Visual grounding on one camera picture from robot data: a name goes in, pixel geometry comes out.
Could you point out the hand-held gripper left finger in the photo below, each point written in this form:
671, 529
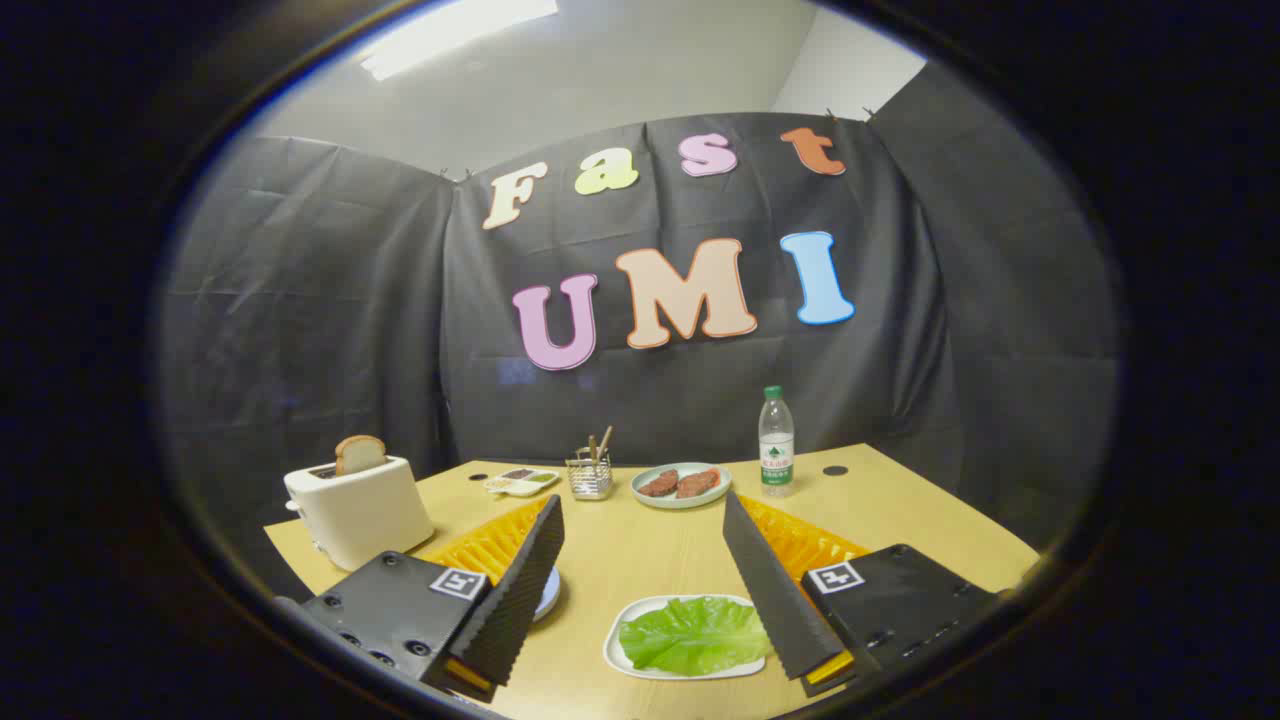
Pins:
520, 590

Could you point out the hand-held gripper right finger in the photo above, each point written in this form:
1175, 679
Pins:
775, 600

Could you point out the green lettuce leaf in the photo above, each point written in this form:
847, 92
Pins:
690, 635

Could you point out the toasted bread slice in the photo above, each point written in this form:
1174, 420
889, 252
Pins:
360, 455

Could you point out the light blue round plate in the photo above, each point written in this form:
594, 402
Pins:
547, 595

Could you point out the white divided condiment dish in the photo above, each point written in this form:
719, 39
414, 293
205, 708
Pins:
520, 487

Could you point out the white rectangular plate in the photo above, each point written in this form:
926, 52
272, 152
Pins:
611, 648

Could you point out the pale green round plate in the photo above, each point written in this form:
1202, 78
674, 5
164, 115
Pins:
680, 503

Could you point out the brown meat patty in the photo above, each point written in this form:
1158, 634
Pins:
698, 483
659, 484

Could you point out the clear plastic water bottle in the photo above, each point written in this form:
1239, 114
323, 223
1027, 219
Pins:
776, 450

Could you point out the cream white toaster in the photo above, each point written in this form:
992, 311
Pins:
365, 515

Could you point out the black backdrop cloth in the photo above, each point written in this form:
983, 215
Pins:
330, 300

